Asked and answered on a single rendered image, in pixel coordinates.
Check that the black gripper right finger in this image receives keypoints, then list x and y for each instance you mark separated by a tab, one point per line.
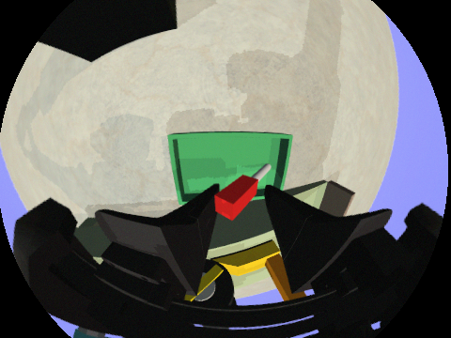
310	240

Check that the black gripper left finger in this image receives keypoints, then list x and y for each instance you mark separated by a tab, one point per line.
182	237

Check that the red-headed stop pin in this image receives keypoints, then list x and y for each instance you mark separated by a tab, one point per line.
233	199

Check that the green tray floor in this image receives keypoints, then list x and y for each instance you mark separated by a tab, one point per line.
208	161

